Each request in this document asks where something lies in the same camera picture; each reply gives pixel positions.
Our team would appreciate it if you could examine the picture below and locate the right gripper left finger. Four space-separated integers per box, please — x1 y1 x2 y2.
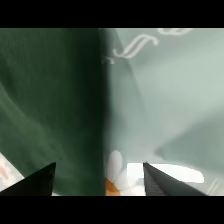
0 162 57 197

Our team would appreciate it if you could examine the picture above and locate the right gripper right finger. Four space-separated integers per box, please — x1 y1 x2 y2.
142 162 207 197

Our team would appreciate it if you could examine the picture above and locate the dark green shirt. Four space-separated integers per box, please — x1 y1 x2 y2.
0 28 111 197

